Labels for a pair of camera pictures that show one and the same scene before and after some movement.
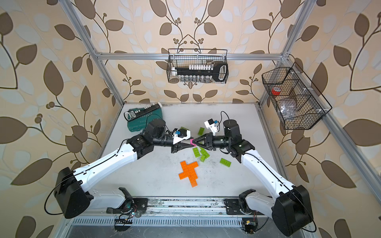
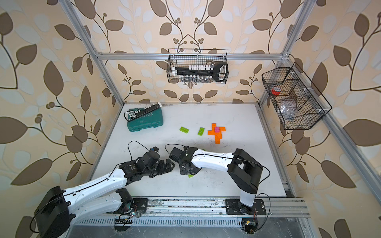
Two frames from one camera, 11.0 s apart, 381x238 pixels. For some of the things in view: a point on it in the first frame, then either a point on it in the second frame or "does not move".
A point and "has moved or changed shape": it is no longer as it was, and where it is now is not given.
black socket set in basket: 202,73 does not move
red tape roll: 276,90 does not move
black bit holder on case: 130,114 does not move
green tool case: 139,123 does not move
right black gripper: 209,140 -> 182,171
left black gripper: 177,147 -> 163,169
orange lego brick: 193,182 has moved or changed shape
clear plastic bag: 287,110 does not move
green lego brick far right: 201,131 does not move
